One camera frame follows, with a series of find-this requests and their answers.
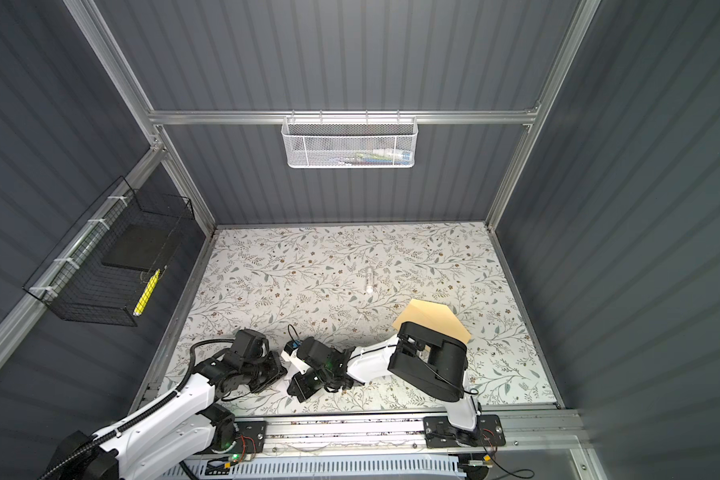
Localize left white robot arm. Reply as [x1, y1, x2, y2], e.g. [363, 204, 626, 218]
[41, 351, 286, 479]

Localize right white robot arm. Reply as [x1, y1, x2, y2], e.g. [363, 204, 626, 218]
[281, 321, 480, 432]

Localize tan paper envelope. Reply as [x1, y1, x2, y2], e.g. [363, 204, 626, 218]
[392, 299, 472, 344]

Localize floral table mat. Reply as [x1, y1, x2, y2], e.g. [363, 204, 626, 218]
[161, 223, 556, 406]

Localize white glue stick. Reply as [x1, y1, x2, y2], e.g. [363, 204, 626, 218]
[365, 268, 375, 295]

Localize yellow marker pen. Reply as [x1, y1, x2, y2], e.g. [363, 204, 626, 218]
[132, 269, 162, 317]

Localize black foam pad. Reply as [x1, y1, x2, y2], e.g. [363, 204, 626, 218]
[101, 224, 180, 272]

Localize pens in white basket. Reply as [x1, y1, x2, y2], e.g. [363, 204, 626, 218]
[334, 148, 414, 168]

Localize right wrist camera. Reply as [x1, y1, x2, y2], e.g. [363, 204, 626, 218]
[281, 340, 309, 373]

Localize black corrugated cable conduit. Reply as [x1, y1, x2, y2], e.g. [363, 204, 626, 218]
[35, 338, 241, 480]

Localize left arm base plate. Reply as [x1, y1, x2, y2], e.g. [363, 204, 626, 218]
[210, 421, 267, 455]

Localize white vented cable tray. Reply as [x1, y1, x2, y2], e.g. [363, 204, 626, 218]
[186, 454, 466, 479]

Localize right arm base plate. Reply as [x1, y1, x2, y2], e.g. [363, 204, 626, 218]
[423, 414, 506, 449]

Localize black wire basket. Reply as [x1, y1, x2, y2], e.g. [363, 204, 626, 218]
[24, 181, 194, 327]

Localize white wire mesh basket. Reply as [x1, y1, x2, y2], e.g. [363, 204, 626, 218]
[281, 119, 419, 169]

